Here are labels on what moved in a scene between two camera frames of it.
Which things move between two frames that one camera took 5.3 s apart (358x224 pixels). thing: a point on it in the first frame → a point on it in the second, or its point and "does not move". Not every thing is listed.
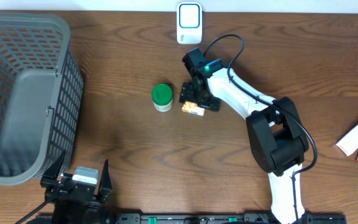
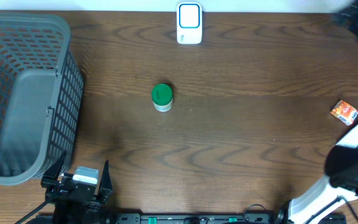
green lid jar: x=162 y=96 does not move
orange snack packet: x=193 y=107 → x=345 y=111
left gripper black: x=74 y=188 does not move
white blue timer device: x=189 y=22 does not move
